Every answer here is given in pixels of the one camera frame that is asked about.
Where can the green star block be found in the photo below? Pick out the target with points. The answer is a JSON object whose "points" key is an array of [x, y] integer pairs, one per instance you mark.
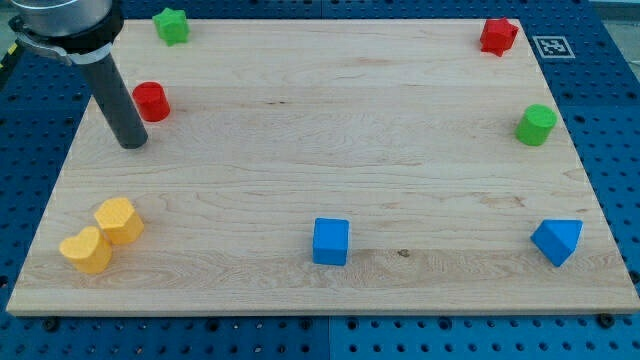
{"points": [[172, 26]]}

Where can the red star block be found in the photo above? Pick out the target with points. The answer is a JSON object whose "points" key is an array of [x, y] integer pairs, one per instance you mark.
{"points": [[498, 36]]}

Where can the light wooden board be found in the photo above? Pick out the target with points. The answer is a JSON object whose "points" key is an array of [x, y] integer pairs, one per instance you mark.
{"points": [[404, 128]]}

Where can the blue cube block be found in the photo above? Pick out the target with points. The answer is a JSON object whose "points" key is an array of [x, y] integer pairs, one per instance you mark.
{"points": [[330, 241]]}

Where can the red cylinder block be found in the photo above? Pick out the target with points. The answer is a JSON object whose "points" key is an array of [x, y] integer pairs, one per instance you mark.
{"points": [[151, 101]]}

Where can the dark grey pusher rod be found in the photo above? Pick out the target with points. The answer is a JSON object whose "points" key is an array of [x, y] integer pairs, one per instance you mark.
{"points": [[115, 102]]}

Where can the yellow hexagon block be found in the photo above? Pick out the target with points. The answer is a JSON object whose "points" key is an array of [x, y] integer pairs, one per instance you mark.
{"points": [[119, 220]]}

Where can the green cylinder block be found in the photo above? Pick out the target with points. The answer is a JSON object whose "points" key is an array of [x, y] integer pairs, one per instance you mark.
{"points": [[535, 125]]}

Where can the yellow heart block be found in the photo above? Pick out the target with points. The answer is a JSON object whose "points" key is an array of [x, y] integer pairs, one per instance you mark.
{"points": [[88, 251]]}

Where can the blue triangle block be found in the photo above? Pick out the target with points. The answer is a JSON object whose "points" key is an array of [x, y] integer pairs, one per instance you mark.
{"points": [[557, 239]]}

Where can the white fiducial marker tag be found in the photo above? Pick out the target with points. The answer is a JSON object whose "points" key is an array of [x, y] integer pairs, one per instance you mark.
{"points": [[553, 47]]}

